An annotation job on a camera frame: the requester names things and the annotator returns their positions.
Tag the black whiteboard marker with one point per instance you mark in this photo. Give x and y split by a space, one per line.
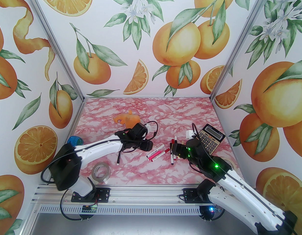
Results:
172 161

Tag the pink marker pen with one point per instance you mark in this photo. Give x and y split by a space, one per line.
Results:
158 155

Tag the thin black pen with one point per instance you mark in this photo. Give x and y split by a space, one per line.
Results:
119 158

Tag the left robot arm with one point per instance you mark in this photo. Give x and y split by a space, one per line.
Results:
99 148

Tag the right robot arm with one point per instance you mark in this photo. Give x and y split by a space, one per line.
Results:
239 199

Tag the white marker red cap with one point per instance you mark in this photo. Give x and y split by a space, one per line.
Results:
156 151

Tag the orange toy figure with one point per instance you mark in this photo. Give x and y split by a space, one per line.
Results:
130 122

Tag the black desk calculator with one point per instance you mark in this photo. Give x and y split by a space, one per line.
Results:
212 137

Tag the clear tape roll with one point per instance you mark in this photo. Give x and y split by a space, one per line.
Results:
100 179

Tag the small circuit board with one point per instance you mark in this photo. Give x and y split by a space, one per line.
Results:
212 209
89 208

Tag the grey metal sheet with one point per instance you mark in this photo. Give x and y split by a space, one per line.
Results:
146 225

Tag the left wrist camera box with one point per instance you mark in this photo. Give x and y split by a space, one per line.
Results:
149 128

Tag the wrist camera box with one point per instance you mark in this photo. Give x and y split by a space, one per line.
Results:
149 128
190 134

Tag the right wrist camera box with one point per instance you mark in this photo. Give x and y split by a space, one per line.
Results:
190 134

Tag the aluminium back rail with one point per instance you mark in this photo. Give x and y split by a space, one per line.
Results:
146 96

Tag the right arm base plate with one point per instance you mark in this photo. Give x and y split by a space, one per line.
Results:
190 196

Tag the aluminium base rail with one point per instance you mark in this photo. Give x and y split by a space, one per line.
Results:
146 192

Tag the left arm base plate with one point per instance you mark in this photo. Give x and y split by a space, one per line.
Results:
104 194

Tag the aluminium frame post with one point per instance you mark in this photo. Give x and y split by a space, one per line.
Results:
241 40
56 41

